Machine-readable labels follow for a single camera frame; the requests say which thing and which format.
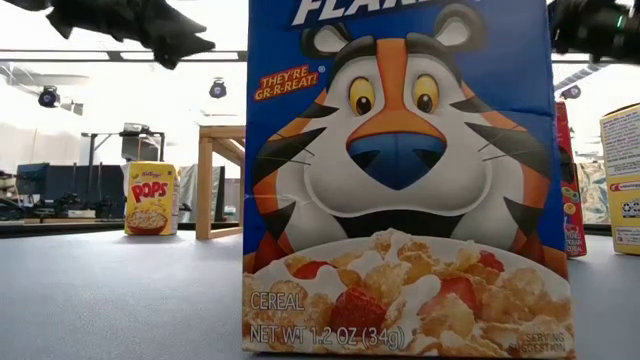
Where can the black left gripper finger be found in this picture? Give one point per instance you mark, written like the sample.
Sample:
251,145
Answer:
180,37
167,60

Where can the wooden slatted shelf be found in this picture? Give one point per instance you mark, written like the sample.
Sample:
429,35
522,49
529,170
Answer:
204,185

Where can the black table frame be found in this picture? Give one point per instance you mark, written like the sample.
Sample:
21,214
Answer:
75,227

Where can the grey cover sheet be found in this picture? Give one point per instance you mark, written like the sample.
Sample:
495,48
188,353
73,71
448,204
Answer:
187,190

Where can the black ceiling light track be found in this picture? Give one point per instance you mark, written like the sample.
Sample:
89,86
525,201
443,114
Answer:
115,56

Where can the floral patterned curtain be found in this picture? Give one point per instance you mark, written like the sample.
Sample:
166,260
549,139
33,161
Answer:
592,192

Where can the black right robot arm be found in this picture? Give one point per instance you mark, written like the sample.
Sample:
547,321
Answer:
630,35

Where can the red Froot Loops cereal box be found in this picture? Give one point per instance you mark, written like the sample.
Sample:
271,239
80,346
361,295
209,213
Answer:
571,200

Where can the dark partition panel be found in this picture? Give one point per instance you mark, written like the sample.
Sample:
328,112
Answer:
60,180

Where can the grey ceiling duct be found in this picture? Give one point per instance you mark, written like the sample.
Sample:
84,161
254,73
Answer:
45,79

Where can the black ceiling-mounted camera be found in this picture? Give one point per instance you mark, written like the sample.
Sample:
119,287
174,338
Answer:
217,89
48,96
570,91

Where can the yellow Corn Pops cereal box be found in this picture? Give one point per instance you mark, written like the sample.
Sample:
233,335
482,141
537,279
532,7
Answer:
622,177
150,197

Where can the black metal rack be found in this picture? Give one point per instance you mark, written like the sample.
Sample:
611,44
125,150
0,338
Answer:
142,147

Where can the blue Frosted Flakes cereal box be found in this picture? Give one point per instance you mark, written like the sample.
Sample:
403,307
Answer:
400,175

